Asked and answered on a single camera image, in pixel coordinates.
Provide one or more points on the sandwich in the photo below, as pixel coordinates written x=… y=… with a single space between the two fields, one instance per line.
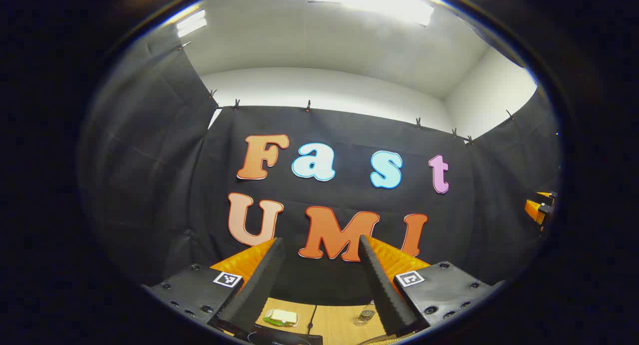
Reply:
x=282 y=317

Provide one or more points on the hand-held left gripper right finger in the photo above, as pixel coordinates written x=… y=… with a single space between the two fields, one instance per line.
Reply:
x=384 y=290

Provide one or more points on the black induction cooktop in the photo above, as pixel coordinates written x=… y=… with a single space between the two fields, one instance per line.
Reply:
x=284 y=339

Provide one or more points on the clear plastic water bottle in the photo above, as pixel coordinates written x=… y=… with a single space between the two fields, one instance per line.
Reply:
x=366 y=315

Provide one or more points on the small ceiling light panel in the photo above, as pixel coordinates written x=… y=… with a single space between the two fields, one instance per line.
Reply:
x=191 y=23

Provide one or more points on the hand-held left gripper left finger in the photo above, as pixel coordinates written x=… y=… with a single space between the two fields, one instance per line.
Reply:
x=252 y=290

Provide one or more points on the row of cloth clips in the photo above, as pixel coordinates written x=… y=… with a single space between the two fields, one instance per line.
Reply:
x=308 y=106

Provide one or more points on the pile of soybeans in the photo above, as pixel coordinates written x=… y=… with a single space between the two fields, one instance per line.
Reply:
x=390 y=342

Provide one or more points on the black backdrop cloth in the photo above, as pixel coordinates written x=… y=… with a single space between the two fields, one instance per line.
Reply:
x=324 y=125

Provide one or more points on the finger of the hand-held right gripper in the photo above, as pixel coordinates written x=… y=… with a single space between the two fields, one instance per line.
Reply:
x=547 y=194
x=534 y=210

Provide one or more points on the large ceiling light panel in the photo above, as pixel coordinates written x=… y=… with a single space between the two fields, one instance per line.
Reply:
x=372 y=3

